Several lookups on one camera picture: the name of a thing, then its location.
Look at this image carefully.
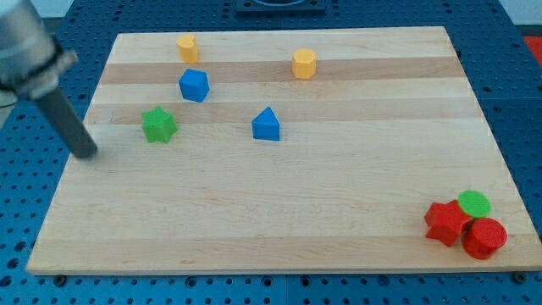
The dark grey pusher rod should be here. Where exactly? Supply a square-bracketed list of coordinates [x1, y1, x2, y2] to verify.
[35, 87, 97, 158]

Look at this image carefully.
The blue triangle block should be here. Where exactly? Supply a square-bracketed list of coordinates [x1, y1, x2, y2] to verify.
[252, 107, 280, 141]

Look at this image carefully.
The yellow hexagon block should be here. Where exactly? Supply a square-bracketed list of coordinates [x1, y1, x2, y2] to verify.
[292, 48, 318, 80]

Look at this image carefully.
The green star block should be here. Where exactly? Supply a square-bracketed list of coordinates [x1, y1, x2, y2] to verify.
[141, 106, 178, 143]

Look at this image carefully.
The blue cube block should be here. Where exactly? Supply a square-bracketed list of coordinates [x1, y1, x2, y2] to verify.
[179, 69, 210, 103]

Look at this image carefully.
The yellow heart block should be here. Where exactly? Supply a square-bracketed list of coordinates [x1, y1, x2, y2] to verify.
[176, 33, 199, 64]

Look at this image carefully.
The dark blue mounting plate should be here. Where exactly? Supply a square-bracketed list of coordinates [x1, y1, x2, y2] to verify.
[231, 0, 328, 14]

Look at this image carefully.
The wooden board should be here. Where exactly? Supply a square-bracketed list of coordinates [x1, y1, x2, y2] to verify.
[26, 26, 541, 275]

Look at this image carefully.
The red star block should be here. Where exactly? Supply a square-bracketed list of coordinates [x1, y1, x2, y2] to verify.
[424, 199, 473, 247]

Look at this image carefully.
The green cylinder block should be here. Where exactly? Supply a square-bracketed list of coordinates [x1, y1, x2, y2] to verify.
[457, 190, 491, 219]

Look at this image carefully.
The red cylinder block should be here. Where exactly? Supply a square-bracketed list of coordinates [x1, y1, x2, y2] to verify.
[462, 218, 508, 260]

